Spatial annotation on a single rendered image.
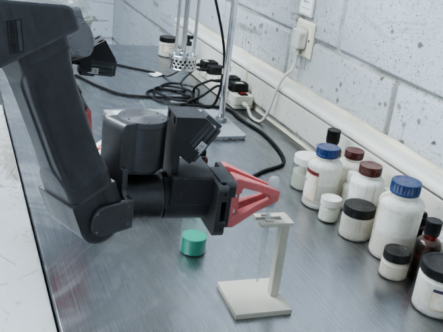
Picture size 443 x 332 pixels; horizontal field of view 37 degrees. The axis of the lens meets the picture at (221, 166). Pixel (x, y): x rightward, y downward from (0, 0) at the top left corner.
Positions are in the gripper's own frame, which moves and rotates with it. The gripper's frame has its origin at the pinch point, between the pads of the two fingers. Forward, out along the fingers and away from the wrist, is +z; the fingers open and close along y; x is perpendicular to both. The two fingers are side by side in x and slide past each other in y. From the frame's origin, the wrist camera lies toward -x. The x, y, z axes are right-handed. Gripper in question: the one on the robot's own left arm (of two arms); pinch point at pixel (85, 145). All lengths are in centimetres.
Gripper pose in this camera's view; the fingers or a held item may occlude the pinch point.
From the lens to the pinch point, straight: 106.7
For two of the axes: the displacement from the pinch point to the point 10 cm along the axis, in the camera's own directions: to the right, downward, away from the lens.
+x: -8.6, 5.0, -1.5
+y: -3.7, -3.8, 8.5
